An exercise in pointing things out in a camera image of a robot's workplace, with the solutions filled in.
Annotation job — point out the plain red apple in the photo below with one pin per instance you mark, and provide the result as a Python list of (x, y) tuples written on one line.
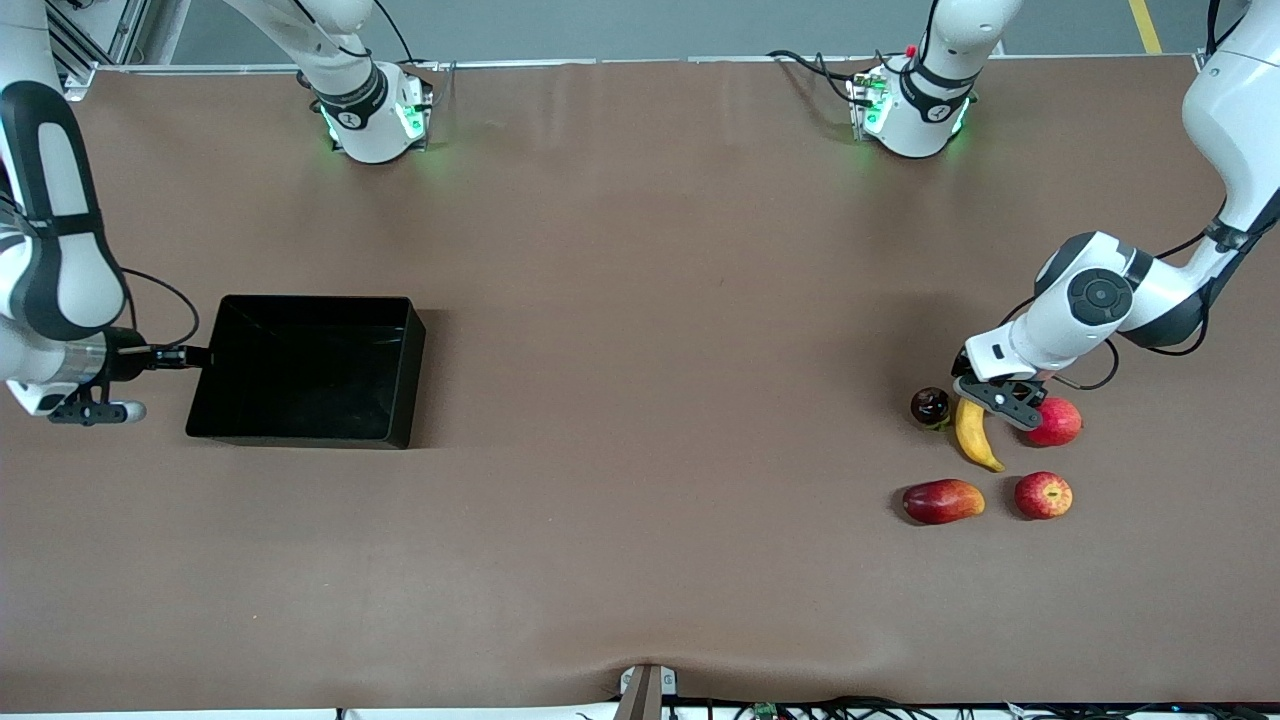
[(1062, 425)]

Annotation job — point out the aluminium frame struts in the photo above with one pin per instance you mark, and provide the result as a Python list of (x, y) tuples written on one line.
[(75, 45)]

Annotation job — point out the yellow banana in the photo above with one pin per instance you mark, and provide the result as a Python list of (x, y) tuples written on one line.
[(972, 440)]

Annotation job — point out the metal table edge bracket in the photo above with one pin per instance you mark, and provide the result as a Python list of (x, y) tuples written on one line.
[(645, 695)]

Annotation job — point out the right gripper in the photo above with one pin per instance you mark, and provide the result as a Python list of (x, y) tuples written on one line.
[(128, 358)]

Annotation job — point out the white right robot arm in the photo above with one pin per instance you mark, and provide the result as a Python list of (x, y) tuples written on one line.
[(60, 280)]

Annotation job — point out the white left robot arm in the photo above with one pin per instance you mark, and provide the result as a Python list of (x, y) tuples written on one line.
[(1100, 297)]

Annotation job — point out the red yellow mango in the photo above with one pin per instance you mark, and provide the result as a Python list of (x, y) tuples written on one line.
[(940, 502)]

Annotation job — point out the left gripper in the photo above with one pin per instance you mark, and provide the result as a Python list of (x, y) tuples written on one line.
[(959, 365)]

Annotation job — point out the red yellow striped apple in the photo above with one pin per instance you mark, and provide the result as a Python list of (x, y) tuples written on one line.
[(1043, 495)]

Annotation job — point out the dark purple mangosteen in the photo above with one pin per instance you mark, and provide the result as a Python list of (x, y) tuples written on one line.
[(930, 406)]

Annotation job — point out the brown table mat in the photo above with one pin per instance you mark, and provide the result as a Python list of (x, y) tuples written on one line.
[(600, 550)]

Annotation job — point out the black plastic box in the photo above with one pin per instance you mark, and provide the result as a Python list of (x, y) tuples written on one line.
[(300, 370)]

